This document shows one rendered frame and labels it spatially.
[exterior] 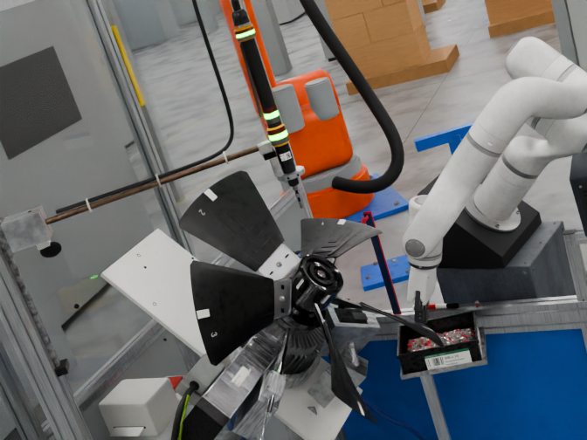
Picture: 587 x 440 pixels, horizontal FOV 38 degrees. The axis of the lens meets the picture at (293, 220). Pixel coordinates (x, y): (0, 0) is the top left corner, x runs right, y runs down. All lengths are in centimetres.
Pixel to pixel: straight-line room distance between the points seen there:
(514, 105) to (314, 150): 407
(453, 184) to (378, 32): 811
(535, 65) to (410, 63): 802
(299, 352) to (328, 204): 389
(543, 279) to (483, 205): 27
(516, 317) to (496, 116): 74
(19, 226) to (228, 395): 61
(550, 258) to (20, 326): 149
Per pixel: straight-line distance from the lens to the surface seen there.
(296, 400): 214
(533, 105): 193
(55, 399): 218
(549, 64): 202
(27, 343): 213
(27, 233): 204
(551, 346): 250
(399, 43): 999
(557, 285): 268
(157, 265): 222
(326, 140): 590
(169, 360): 275
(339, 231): 228
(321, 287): 199
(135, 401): 236
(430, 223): 195
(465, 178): 196
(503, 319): 247
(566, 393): 258
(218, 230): 209
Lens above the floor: 198
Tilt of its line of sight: 18 degrees down
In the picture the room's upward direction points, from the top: 18 degrees counter-clockwise
